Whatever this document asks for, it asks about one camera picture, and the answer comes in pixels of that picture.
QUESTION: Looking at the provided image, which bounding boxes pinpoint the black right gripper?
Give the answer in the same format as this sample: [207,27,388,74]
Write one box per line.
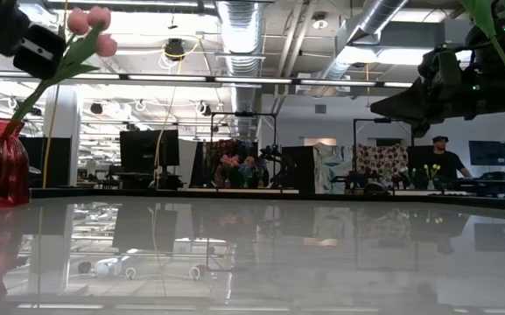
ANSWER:
[370,45,472,139]

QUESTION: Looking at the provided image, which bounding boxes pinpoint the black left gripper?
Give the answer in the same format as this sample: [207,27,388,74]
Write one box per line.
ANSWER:
[0,0,67,81]

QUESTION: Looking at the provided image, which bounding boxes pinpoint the pink tulip flower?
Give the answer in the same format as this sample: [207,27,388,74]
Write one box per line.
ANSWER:
[11,7,91,126]

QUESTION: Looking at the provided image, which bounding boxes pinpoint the red tulip green stem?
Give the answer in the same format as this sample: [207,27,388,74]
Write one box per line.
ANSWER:
[459,0,505,111]

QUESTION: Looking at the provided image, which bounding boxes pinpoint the yellow tulips in vase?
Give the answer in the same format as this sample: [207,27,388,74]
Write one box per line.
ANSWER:
[422,162,442,192]

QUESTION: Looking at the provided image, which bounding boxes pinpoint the black divider panel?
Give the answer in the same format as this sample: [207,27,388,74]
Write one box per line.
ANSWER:
[407,143,448,190]
[280,145,316,195]

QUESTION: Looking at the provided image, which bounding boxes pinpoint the burgundy white floral screen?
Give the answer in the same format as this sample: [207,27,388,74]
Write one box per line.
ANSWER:
[356,143,410,190]

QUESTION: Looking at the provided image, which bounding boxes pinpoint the white teal patterned screen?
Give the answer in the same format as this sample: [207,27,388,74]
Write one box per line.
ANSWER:
[312,143,354,195]

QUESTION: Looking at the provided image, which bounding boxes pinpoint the black partition panel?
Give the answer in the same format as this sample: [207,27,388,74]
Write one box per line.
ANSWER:
[15,136,73,189]

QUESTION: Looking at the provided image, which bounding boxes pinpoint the black printer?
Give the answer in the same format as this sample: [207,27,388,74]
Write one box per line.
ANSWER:
[452,171,505,197]

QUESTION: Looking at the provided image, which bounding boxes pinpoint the round ceiling sensor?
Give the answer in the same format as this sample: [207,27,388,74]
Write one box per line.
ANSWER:
[311,12,330,31]

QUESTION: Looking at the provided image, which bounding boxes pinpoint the black ceiling dome device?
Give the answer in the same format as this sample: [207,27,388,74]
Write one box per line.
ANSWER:
[164,38,186,61]

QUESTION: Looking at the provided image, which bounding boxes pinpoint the black monitor back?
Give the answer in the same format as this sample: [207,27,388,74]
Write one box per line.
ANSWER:
[119,129,180,174]

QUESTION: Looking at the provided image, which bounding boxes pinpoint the pink flower bouquet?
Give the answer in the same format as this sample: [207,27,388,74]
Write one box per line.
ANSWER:
[220,153,243,187]

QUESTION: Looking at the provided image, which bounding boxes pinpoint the dark floral screen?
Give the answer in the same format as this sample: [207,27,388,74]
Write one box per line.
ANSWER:
[203,139,260,189]

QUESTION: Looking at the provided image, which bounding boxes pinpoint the black camera rig frame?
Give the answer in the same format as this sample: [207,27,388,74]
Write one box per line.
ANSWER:
[209,111,278,189]
[352,116,415,189]

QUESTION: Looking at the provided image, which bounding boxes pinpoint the yellow hanging cable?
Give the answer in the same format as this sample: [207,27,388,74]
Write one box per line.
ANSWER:
[41,78,69,190]

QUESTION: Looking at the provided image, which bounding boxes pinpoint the silver spiral air duct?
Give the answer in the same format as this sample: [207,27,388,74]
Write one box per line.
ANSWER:
[308,0,410,97]

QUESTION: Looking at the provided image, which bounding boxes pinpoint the dark wall monitor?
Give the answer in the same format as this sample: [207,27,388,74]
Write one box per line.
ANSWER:
[468,139,505,167]

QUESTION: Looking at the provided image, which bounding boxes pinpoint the black aluminium table frame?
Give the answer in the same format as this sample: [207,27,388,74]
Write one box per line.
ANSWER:
[28,186,505,211]

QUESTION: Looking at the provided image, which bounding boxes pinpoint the silver ribbed air duct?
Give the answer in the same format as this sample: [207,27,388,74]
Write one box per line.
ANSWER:
[216,0,266,141]

